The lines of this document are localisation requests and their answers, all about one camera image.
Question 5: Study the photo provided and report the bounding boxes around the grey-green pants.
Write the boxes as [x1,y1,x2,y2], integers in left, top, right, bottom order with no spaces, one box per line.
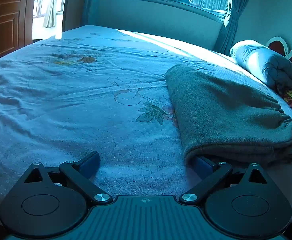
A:
[166,65,292,166]

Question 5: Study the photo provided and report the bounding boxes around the rolled white quilt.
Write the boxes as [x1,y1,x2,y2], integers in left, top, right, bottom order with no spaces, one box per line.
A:
[230,40,292,89]

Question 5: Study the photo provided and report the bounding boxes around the floral white bed sheet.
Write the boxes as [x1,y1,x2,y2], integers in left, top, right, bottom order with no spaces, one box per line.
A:
[0,25,275,203]

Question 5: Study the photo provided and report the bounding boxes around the balcony window with curtain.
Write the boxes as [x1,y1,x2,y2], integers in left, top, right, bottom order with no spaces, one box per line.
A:
[32,0,65,41]

